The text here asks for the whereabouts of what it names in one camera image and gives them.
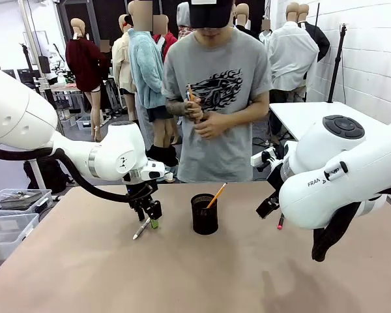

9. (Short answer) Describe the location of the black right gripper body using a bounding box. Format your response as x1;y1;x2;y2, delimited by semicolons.
266;158;288;199

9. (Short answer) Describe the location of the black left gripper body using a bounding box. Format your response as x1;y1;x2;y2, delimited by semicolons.
124;181;160;210

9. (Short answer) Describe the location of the tattooed person right forearm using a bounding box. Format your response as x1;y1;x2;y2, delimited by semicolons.
164;97;190;117

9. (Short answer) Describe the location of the person left forearm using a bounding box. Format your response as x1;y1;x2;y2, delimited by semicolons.
224;90;270;128

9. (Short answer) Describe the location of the silver pen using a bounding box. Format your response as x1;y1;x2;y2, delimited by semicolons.
132;217;152;241

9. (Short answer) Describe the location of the black mesh pen holder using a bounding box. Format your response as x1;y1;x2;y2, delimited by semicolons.
190;193;220;236

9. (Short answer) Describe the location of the person left hand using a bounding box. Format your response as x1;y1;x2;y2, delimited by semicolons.
194;112;229;141

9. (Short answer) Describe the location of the person right hand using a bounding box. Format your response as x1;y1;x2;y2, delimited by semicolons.
184;97;205;124

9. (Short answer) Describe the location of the white table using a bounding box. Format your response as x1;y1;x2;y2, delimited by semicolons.
268;101;389;142

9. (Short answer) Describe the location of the white storage crate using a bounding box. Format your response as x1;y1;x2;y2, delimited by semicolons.
76;115;96;132

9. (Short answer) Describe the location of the black backpack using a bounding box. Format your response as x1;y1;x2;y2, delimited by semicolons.
23;157;73;194

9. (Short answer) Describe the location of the metal shelf rack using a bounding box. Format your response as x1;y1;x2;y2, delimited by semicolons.
35;77;86;132

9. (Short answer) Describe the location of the clear plastic bin with lid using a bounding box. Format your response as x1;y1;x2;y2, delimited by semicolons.
0;188;53;215

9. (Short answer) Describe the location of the mannequin in white shirt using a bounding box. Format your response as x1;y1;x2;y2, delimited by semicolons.
266;2;321;102

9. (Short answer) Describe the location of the black tripod stand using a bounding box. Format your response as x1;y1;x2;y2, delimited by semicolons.
326;23;350;104

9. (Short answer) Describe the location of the person in grey t-shirt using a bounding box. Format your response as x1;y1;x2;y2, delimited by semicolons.
161;0;274;184

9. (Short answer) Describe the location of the clear plastic storage bin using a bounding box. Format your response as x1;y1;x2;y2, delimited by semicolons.
0;209;40;262

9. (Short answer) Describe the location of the mannequin in beige shirt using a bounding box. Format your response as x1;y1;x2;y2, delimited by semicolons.
111;14;138;124

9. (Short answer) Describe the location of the mannequin in black jacket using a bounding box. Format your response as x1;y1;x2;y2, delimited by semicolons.
297;3;332;63

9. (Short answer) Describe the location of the mannequin in dark red sweater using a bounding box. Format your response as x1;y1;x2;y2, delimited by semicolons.
65;17;108;142

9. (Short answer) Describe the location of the mannequin in red jacket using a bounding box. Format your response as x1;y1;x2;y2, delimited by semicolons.
152;14;179;63

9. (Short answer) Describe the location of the black cap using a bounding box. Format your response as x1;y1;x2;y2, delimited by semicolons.
188;0;235;29

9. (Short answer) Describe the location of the mannequin in grey hoodie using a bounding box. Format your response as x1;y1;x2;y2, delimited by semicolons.
176;1;194;40

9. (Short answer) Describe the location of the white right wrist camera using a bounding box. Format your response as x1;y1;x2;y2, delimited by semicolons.
250;147;278;168

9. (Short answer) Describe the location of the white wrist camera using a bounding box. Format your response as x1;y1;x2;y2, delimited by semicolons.
250;147;278;168
139;161;166;181

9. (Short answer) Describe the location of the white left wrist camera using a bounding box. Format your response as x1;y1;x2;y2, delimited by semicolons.
139;161;166;181

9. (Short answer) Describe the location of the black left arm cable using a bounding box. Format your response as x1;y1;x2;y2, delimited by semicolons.
0;145;132;203

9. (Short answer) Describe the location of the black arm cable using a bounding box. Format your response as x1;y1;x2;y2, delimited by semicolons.
311;194;363;263
0;145;132;203

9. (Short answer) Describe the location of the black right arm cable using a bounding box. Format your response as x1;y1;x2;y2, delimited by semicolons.
311;194;363;263

